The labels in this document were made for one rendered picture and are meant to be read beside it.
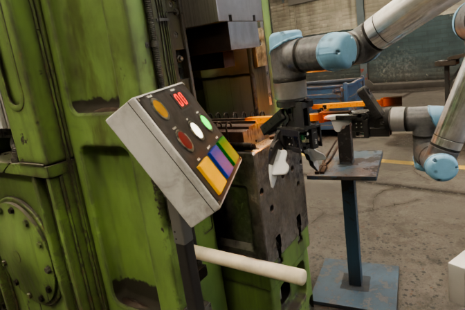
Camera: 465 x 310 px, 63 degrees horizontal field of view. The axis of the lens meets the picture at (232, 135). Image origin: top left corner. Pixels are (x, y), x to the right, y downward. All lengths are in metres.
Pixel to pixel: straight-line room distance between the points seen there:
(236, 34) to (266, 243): 0.76
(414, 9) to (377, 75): 8.48
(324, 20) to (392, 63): 1.93
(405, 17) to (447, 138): 0.40
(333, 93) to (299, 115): 4.28
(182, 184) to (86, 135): 0.74
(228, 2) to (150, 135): 0.72
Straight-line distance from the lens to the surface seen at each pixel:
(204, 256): 1.30
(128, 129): 0.78
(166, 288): 1.44
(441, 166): 1.12
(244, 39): 1.41
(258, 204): 1.38
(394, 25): 0.85
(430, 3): 0.82
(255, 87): 1.72
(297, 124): 0.87
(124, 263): 1.67
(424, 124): 1.23
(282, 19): 10.36
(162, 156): 0.76
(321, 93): 5.19
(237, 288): 1.65
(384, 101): 1.95
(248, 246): 1.52
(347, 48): 0.79
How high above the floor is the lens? 1.25
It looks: 12 degrees down
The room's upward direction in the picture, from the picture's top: 8 degrees counter-clockwise
